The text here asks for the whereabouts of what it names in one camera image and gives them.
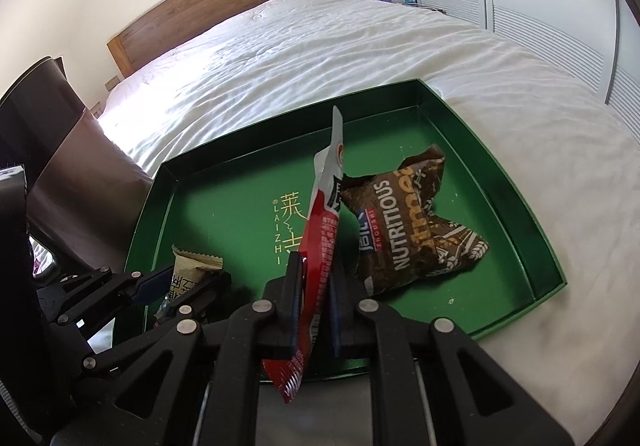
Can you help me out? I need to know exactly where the small beige snack packet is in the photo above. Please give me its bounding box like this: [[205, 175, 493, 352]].
[[155, 245, 223, 322]]

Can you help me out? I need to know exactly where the brown oatmeal packet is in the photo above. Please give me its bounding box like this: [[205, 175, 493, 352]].
[[341, 144, 490, 298]]

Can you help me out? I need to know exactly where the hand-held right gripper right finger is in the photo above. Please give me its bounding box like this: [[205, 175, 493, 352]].
[[327, 266, 573, 446]]

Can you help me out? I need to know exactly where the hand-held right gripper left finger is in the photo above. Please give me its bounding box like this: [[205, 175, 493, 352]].
[[50, 251, 307, 446]]

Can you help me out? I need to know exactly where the red spicy strips packet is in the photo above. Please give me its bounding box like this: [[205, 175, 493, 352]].
[[261, 105, 346, 404]]

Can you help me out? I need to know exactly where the dark brown chair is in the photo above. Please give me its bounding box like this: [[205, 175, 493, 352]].
[[0, 56, 156, 287]]

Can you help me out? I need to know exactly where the green tray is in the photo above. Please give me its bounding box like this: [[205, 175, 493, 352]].
[[112, 79, 568, 384]]

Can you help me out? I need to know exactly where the white bed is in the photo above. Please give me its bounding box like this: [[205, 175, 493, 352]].
[[0, 0, 640, 446]]

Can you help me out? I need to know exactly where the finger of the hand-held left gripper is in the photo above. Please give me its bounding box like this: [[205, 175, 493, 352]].
[[35, 265, 176, 327], [80, 273, 232, 372]]

